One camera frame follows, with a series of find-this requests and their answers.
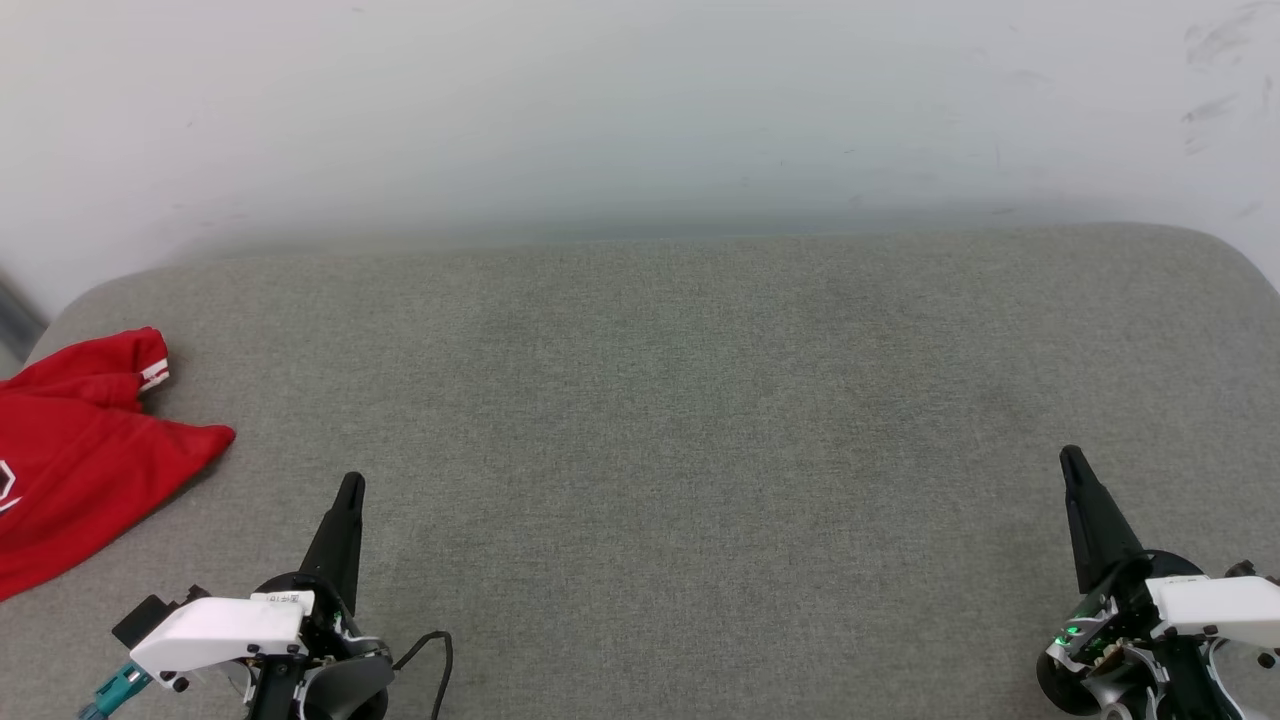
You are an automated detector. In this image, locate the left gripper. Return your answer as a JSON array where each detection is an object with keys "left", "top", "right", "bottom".
[{"left": 245, "top": 472, "right": 396, "bottom": 720}]

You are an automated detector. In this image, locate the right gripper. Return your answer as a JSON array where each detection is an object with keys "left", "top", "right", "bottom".
[{"left": 1037, "top": 445, "right": 1280, "bottom": 720}]

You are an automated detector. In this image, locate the thin black cable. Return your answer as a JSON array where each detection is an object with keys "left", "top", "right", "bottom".
[{"left": 393, "top": 630, "right": 454, "bottom": 720}]

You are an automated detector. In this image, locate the teal cable plug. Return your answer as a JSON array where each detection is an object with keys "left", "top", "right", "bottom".
[{"left": 78, "top": 662, "right": 153, "bottom": 720}]

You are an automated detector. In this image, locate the red number 23 jersey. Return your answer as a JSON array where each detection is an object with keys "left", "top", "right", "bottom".
[{"left": 0, "top": 327, "right": 237, "bottom": 603}]

